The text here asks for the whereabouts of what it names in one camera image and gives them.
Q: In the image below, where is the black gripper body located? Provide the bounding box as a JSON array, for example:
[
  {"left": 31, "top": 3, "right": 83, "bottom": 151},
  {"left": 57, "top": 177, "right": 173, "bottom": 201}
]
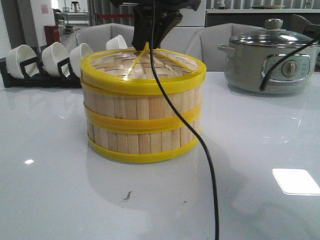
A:
[{"left": 110, "top": 0, "right": 201, "bottom": 11}]

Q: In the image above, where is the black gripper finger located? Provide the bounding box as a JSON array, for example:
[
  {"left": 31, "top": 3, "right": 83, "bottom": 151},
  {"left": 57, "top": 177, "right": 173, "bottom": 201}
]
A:
[
  {"left": 152, "top": 9, "right": 183, "bottom": 49},
  {"left": 132, "top": 7, "right": 153, "bottom": 51}
]

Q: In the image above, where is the yellow bamboo steamer lid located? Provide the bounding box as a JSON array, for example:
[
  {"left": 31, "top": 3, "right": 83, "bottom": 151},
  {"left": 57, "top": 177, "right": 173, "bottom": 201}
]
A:
[{"left": 80, "top": 46, "right": 207, "bottom": 96}]

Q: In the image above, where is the bamboo steamer basket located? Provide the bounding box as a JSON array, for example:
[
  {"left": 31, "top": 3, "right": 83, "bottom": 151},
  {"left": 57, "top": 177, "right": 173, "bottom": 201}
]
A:
[
  {"left": 80, "top": 82, "right": 204, "bottom": 133},
  {"left": 87, "top": 122, "right": 198, "bottom": 164}
]

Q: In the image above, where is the white cabinet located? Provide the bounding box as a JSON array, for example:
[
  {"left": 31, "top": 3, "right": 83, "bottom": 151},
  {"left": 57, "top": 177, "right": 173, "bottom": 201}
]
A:
[{"left": 160, "top": 0, "right": 207, "bottom": 53}]

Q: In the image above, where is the white bowl rightmost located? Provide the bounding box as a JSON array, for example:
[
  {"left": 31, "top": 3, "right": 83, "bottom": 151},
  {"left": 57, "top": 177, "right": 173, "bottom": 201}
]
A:
[{"left": 105, "top": 34, "right": 128, "bottom": 50}]

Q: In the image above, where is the white bowl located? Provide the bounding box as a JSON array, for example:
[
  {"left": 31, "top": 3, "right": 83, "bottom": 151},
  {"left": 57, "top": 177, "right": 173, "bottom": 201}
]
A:
[
  {"left": 69, "top": 43, "right": 93, "bottom": 78},
  {"left": 6, "top": 44, "right": 37, "bottom": 79},
  {"left": 41, "top": 42, "right": 69, "bottom": 77},
  {"left": 105, "top": 34, "right": 128, "bottom": 50}
]

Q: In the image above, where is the grey chair right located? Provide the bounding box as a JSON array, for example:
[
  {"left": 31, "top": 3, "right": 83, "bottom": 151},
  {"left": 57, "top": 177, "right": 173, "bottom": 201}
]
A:
[{"left": 184, "top": 23, "right": 259, "bottom": 72}]

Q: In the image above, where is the grey chair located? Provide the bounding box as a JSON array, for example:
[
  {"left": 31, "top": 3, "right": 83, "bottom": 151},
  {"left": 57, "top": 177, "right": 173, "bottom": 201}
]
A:
[
  {"left": 184, "top": 23, "right": 259, "bottom": 72},
  {"left": 62, "top": 23, "right": 134, "bottom": 53}
]

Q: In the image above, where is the grey chair left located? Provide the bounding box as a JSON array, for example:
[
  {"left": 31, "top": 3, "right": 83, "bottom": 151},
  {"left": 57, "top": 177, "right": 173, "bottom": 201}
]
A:
[{"left": 62, "top": 23, "right": 134, "bottom": 53}]

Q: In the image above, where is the red cabinet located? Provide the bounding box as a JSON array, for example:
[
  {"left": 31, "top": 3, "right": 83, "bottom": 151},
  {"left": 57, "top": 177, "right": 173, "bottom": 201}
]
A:
[{"left": 44, "top": 25, "right": 61, "bottom": 46}]

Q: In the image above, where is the grey-green electric cooking pot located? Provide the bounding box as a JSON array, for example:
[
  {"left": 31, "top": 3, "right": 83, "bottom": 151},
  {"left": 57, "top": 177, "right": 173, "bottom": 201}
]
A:
[{"left": 218, "top": 42, "right": 320, "bottom": 94}]

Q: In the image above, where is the glass pot lid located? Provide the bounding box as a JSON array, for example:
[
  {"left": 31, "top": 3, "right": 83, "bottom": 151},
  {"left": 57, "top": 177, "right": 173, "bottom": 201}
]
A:
[{"left": 229, "top": 18, "right": 313, "bottom": 48}]

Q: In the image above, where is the black bowl rack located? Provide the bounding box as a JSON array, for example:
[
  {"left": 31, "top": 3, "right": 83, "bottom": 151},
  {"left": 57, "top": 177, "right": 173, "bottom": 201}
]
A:
[{"left": 0, "top": 56, "right": 82, "bottom": 88}]

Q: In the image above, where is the white bowl leftmost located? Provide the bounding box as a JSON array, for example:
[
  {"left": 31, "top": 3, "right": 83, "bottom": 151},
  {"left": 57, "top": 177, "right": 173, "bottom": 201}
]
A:
[{"left": 6, "top": 44, "right": 37, "bottom": 79}]

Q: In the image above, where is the black cable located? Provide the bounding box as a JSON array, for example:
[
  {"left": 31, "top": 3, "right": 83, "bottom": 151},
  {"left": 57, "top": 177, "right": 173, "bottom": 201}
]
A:
[{"left": 148, "top": 0, "right": 221, "bottom": 240}]

